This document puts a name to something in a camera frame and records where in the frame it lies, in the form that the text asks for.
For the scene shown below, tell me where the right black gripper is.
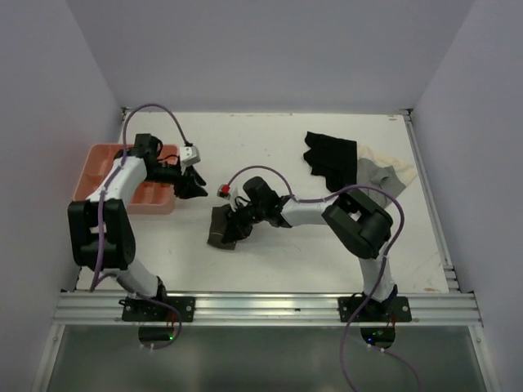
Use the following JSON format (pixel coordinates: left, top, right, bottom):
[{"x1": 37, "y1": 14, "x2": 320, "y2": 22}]
[{"x1": 223, "y1": 200, "x2": 266, "y2": 243}]

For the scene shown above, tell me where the olive underwear beige waistband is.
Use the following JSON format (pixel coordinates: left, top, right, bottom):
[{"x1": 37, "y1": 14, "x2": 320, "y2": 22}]
[{"x1": 207, "y1": 204, "x2": 246, "y2": 251}]

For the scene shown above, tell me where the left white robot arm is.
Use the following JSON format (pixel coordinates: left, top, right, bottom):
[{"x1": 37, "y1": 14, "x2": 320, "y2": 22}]
[{"x1": 67, "y1": 134, "x2": 208, "y2": 321}]

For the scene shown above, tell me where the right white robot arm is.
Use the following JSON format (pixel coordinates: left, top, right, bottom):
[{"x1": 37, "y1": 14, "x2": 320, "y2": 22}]
[{"x1": 221, "y1": 176, "x2": 398, "y2": 321}]

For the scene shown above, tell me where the black underwear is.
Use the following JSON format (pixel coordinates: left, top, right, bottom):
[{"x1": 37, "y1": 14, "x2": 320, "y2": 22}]
[{"x1": 303, "y1": 131, "x2": 358, "y2": 192}]

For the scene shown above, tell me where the grey underwear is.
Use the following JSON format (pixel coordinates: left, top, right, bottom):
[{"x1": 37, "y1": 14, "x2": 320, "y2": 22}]
[{"x1": 356, "y1": 158, "x2": 407, "y2": 198}]

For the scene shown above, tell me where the cream underwear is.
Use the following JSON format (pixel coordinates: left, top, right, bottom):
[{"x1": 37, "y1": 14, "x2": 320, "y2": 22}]
[{"x1": 357, "y1": 144, "x2": 418, "y2": 186}]

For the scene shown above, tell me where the pink compartment tray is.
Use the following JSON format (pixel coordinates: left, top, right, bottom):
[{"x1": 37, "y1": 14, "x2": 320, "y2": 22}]
[{"x1": 72, "y1": 144, "x2": 175, "y2": 215}]

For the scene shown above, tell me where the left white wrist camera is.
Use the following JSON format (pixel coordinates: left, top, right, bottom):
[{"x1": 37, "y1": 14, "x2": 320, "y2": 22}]
[{"x1": 179, "y1": 145, "x2": 201, "y2": 167}]

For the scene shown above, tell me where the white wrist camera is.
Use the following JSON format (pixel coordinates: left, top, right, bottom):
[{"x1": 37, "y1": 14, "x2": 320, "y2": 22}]
[
  {"x1": 179, "y1": 145, "x2": 201, "y2": 167},
  {"x1": 217, "y1": 184, "x2": 239, "y2": 211}
]

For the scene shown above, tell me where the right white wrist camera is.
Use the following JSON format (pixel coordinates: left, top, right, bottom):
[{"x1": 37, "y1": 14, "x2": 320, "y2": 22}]
[{"x1": 217, "y1": 184, "x2": 239, "y2": 211}]

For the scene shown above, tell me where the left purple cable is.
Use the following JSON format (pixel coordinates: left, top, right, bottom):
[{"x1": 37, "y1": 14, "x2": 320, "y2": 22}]
[{"x1": 89, "y1": 102, "x2": 193, "y2": 350}]

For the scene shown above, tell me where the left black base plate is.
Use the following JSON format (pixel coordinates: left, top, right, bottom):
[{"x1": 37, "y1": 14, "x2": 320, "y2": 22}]
[{"x1": 118, "y1": 296, "x2": 196, "y2": 323}]

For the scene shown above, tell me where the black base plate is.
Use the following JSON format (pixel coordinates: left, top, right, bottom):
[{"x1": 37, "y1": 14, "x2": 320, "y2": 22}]
[
  {"x1": 337, "y1": 292, "x2": 413, "y2": 323},
  {"x1": 118, "y1": 296, "x2": 196, "y2": 323}
]

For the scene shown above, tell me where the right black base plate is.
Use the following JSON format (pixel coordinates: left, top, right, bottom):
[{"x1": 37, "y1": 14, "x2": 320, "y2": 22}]
[{"x1": 337, "y1": 292, "x2": 413, "y2": 323}]

